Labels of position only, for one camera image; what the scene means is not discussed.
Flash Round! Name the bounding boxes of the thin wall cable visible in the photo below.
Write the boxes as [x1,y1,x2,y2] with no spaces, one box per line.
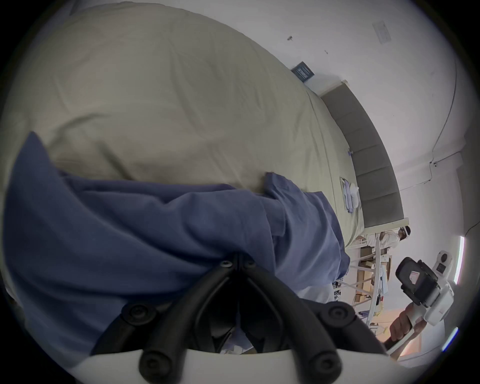
[427,60,460,184]

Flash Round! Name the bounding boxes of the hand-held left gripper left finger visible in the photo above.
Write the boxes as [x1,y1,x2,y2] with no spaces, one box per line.
[91,258,239,384]

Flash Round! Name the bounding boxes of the white and blue bag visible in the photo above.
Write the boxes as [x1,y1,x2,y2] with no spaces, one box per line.
[339,176,363,214]

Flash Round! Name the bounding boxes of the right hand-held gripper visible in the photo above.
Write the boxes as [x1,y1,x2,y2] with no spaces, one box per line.
[386,250,457,355]

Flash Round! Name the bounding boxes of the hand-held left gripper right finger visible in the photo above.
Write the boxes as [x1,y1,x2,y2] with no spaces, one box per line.
[239,260,388,382]

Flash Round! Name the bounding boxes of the bed with beige sheet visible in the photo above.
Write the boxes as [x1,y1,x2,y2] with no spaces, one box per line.
[0,2,365,249]

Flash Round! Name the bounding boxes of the blue wall sign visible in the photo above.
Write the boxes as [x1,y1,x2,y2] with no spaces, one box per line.
[291,61,314,82]

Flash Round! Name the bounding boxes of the person's right hand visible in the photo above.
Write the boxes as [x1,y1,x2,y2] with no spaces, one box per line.
[389,309,416,340]

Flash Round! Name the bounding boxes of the grey padded headboard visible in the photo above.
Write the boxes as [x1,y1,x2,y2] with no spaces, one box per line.
[321,80,405,229]

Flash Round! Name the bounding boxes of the dark blue shirt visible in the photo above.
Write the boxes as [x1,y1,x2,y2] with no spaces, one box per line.
[3,131,352,370]

